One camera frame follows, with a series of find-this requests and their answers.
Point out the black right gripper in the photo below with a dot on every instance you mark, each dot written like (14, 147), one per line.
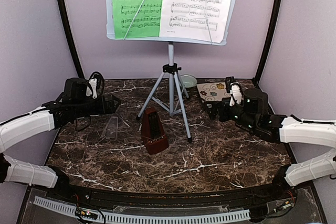
(224, 105)

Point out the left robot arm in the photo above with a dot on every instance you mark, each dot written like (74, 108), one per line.
(80, 98)

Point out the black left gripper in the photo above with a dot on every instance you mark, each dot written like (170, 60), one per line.
(110, 109)

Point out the left black frame post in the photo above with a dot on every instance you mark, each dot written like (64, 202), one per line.
(69, 38)

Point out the black front rail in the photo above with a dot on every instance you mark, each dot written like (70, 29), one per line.
(252, 197)

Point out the red wooden metronome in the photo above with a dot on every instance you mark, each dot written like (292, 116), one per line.
(152, 133)

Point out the green sheet music page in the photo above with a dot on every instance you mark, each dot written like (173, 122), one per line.
(136, 18)

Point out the white slotted cable duct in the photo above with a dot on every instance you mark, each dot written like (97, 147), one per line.
(142, 215)

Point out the white sheet music page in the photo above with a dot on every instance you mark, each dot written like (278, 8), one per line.
(204, 20)

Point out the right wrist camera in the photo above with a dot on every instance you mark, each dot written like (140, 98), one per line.
(235, 91)

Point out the floral square plate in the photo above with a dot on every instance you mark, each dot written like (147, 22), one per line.
(213, 91)

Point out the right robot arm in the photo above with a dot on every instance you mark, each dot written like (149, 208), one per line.
(249, 110)

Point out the light blue music stand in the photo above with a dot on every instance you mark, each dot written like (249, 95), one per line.
(177, 90)

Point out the clear metronome front cover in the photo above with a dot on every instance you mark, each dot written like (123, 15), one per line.
(110, 131)

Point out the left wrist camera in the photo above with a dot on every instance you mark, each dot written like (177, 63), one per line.
(95, 85)

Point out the small circuit board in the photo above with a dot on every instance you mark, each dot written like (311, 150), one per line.
(86, 213)

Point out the celadon green bowl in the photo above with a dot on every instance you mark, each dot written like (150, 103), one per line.
(188, 80)

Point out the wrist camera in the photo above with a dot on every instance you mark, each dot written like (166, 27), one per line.
(235, 91)
(95, 85)

